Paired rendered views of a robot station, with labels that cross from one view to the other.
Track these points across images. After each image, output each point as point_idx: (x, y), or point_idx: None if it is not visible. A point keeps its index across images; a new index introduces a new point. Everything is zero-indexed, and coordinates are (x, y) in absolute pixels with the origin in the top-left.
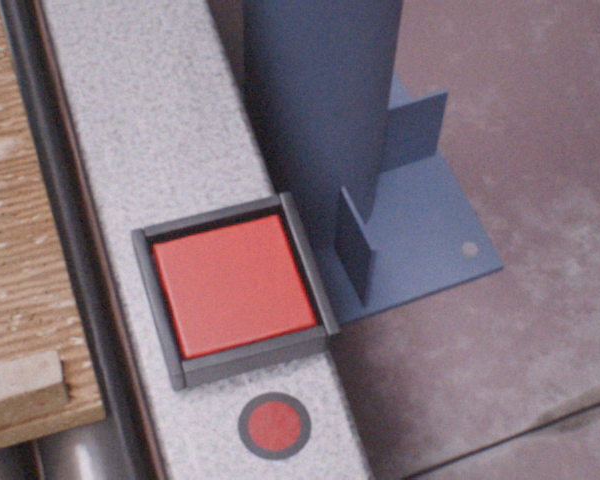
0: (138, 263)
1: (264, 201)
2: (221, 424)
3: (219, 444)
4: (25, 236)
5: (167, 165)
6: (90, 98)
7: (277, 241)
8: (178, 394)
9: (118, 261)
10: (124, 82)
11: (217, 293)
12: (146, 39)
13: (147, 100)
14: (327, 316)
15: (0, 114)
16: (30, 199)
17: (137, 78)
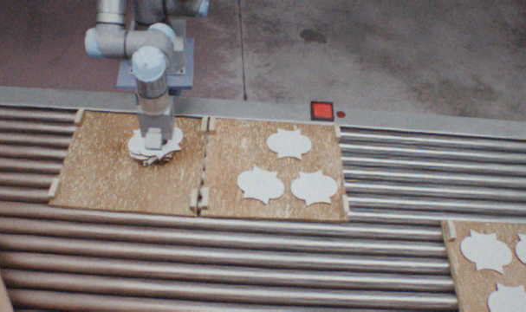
0: (316, 118)
1: (311, 103)
2: (339, 119)
3: (341, 120)
4: (310, 126)
5: (298, 113)
6: (283, 119)
7: (317, 104)
8: (334, 121)
9: (312, 122)
10: (282, 114)
11: (323, 112)
12: (275, 110)
13: (286, 113)
14: (330, 102)
15: (288, 125)
16: (304, 125)
17: (282, 113)
